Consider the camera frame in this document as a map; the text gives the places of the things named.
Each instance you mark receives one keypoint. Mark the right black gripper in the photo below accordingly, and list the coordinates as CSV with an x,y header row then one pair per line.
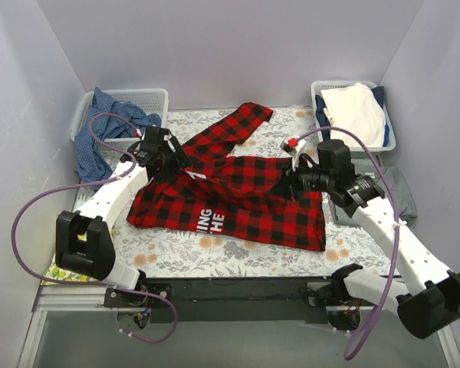
x,y
291,180

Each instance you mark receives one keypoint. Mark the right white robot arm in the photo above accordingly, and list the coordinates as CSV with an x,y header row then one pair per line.
x,y
428,298

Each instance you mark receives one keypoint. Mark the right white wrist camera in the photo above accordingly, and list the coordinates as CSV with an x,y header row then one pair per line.
x,y
296,149

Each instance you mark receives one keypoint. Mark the red black plaid shirt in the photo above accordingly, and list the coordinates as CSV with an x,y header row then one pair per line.
x,y
220,194

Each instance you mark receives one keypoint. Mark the left white plastic basket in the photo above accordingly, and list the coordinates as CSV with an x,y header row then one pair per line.
x,y
150,100

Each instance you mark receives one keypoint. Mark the aluminium frame rail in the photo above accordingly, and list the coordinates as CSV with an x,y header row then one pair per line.
x,y
62,298

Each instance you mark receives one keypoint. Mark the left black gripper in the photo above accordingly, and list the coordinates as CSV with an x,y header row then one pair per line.
x,y
172,152

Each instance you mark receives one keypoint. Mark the grey folded polo shirt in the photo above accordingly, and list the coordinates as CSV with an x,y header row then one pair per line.
x,y
405,203

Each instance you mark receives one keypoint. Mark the navy blue folded shirt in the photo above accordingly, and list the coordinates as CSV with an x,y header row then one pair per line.
x,y
322,111

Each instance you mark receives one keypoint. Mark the floral print table mat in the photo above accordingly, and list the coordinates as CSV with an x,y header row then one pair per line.
x,y
166,253

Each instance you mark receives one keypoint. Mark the black base beam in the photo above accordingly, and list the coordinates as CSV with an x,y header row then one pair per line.
x,y
247,299

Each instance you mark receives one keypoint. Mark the lemon print cloth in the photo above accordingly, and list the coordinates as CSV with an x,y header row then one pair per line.
x,y
57,273

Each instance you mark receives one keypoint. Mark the blue checked shirt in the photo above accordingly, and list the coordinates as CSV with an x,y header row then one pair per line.
x,y
107,118

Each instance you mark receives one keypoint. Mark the white folded shirt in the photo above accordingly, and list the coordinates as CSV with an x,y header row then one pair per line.
x,y
356,115

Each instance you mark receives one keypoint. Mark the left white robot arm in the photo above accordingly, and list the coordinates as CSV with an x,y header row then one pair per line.
x,y
84,243

